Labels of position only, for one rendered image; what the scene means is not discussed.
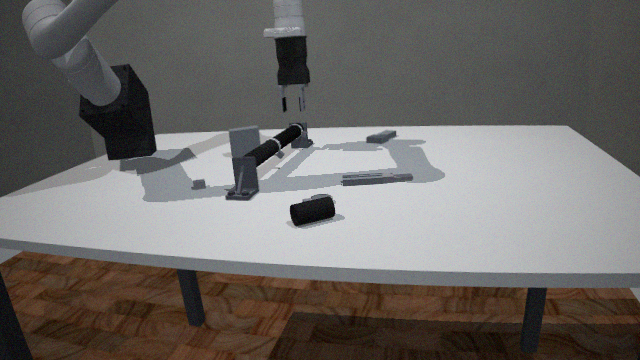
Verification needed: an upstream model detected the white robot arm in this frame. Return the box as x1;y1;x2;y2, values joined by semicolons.
22;0;303;106

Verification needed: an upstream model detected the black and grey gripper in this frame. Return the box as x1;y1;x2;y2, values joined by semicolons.
263;16;310;112

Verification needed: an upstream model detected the grey metal band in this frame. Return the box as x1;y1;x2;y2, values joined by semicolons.
265;138;285;159
302;194;333;202
289;124;308;139

